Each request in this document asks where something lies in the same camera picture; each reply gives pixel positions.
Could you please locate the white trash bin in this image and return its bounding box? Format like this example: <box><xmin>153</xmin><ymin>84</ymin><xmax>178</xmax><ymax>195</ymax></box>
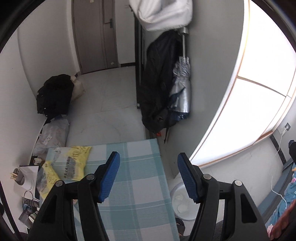
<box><xmin>170</xmin><ymin>182</ymin><xmax>200</xmax><ymax>221</ymax></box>

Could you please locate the yellow plastic bag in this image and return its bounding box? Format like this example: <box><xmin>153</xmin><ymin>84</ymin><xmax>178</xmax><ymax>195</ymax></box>
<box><xmin>36</xmin><ymin>161</ymin><xmax>60</xmax><ymax>200</ymax></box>
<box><xmin>52</xmin><ymin>146</ymin><xmax>92</xmax><ymax>181</ymax></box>

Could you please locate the black cable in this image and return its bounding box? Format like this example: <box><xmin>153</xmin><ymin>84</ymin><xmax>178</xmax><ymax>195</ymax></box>
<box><xmin>22</xmin><ymin>190</ymin><xmax>40</xmax><ymax>216</ymax></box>

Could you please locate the yellow plastic bag right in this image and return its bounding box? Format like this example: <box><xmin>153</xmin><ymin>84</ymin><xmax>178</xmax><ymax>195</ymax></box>
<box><xmin>52</xmin><ymin>146</ymin><xmax>92</xmax><ymax>181</ymax></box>

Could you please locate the white cylindrical holder cup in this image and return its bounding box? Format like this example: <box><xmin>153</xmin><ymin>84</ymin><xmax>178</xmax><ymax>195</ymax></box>
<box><xmin>14</xmin><ymin>166</ymin><xmax>39</xmax><ymax>196</ymax></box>

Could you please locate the white hanging garment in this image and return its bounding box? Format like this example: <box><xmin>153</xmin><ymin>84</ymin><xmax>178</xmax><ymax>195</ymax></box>
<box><xmin>129</xmin><ymin>0</ymin><xmax>193</xmax><ymax>31</ymax></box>

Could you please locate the yellow plastic bag left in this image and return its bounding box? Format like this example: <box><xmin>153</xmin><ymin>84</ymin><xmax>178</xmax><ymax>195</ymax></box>
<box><xmin>36</xmin><ymin>161</ymin><xmax>60</xmax><ymax>200</ymax></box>

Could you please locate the person's hand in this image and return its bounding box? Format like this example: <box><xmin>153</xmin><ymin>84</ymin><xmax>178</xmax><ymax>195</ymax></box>
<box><xmin>269</xmin><ymin>200</ymin><xmax>295</xmax><ymax>240</ymax></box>

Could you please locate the silver folded umbrella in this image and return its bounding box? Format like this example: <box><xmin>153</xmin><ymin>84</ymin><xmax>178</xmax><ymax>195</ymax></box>
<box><xmin>169</xmin><ymin>27</ymin><xmax>191</xmax><ymax>121</ymax></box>

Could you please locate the black backpack on floor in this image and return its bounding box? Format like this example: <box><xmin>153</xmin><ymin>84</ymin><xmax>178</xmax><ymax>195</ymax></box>
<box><xmin>36</xmin><ymin>74</ymin><xmax>74</xmax><ymax>120</ymax></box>

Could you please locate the teal plaid tablecloth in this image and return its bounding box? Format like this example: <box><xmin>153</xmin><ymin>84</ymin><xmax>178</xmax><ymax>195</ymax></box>
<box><xmin>84</xmin><ymin>139</ymin><xmax>179</xmax><ymax>240</ymax></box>

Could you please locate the grey parcel bag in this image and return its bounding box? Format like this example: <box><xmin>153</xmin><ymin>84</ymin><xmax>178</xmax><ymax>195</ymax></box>
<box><xmin>33</xmin><ymin>118</ymin><xmax>69</xmax><ymax>156</ymax></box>

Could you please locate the white charging cable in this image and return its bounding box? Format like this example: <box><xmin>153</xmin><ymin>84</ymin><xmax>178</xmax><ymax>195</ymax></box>
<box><xmin>270</xmin><ymin>128</ymin><xmax>289</xmax><ymax>209</ymax></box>

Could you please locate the grey door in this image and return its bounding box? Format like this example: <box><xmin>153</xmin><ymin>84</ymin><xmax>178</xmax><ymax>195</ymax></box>
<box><xmin>72</xmin><ymin>0</ymin><xmax>119</xmax><ymax>74</ymax></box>

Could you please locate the black hanging jacket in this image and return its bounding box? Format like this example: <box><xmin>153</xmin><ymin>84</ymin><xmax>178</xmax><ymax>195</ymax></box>
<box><xmin>139</xmin><ymin>30</ymin><xmax>183</xmax><ymax>133</ymax></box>

